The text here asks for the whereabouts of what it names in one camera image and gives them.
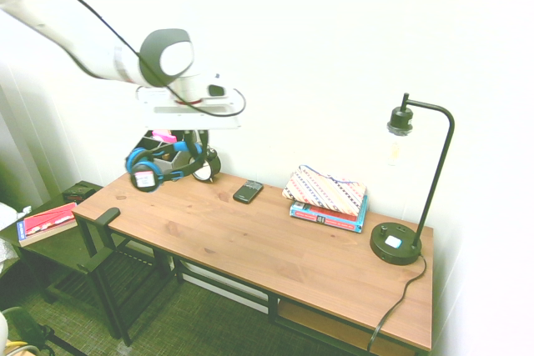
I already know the black alarm clock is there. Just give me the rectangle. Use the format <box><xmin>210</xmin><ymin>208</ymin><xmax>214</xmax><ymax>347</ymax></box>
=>
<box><xmin>192</xmin><ymin>148</ymin><xmax>223</xmax><ymax>184</ymax></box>

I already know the black lamp power cable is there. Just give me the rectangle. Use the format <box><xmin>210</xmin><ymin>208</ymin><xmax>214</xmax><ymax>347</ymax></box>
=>
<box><xmin>366</xmin><ymin>253</ymin><xmax>429</xmax><ymax>353</ymax></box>

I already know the blue and red book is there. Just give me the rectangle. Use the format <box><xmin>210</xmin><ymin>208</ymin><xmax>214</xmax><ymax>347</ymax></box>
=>
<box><xmin>289</xmin><ymin>194</ymin><xmax>370</xmax><ymax>234</ymax></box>

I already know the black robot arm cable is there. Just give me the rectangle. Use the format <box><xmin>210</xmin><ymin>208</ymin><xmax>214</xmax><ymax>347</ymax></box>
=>
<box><xmin>15</xmin><ymin>0</ymin><xmax>248</xmax><ymax>118</ymax></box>

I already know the grey desk organizer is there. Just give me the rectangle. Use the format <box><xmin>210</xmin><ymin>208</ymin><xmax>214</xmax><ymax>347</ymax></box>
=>
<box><xmin>139</xmin><ymin>130</ymin><xmax>198</xmax><ymax>174</ymax></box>

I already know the black smartphone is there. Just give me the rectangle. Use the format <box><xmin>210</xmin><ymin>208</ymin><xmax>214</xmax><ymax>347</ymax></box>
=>
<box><xmin>232</xmin><ymin>179</ymin><xmax>265</xmax><ymax>205</ymax></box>

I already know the small black box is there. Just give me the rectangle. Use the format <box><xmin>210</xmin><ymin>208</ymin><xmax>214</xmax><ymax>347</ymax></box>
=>
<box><xmin>62</xmin><ymin>183</ymin><xmax>98</xmax><ymax>203</ymax></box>

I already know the black headphone hanger clamp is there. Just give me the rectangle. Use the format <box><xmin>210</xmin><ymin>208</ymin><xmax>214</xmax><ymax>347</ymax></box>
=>
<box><xmin>76</xmin><ymin>206</ymin><xmax>122</xmax><ymax>274</ymax></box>

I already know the striped fabric pouch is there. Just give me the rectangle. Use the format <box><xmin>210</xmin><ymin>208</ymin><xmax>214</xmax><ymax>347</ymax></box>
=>
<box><xmin>281</xmin><ymin>163</ymin><xmax>369</xmax><ymax>218</ymax></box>

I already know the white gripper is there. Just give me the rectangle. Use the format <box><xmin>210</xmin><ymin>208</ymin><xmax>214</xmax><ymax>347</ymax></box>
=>
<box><xmin>135</xmin><ymin>85</ymin><xmax>244</xmax><ymax>168</ymax></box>

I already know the black desk lamp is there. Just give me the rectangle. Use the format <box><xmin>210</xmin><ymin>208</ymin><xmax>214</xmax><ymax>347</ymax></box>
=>
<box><xmin>369</xmin><ymin>92</ymin><xmax>456</xmax><ymax>267</ymax></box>

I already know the blue and black headphone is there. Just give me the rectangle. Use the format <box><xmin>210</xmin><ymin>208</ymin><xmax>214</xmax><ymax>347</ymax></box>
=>
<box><xmin>125</xmin><ymin>141</ymin><xmax>209</xmax><ymax>195</ymax></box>

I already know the white crumpled cloth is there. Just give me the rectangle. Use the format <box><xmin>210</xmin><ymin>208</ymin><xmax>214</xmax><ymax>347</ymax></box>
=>
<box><xmin>0</xmin><ymin>200</ymin><xmax>33</xmax><ymax>233</ymax></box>

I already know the dark green side table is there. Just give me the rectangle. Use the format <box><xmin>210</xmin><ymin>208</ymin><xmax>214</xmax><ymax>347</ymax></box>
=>
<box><xmin>0</xmin><ymin>180</ymin><xmax>176</xmax><ymax>332</ymax></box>

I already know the dark green floor object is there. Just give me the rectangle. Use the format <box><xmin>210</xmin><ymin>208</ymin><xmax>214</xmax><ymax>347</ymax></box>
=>
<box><xmin>1</xmin><ymin>305</ymin><xmax>58</xmax><ymax>356</ymax></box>

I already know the clear lamp bulb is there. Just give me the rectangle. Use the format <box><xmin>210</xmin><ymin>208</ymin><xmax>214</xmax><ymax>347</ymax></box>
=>
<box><xmin>385</xmin><ymin>129</ymin><xmax>409</xmax><ymax>168</ymax></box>

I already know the red cover book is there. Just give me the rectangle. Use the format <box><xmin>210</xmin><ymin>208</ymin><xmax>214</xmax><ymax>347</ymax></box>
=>
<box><xmin>16</xmin><ymin>201</ymin><xmax>79</xmax><ymax>248</ymax></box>

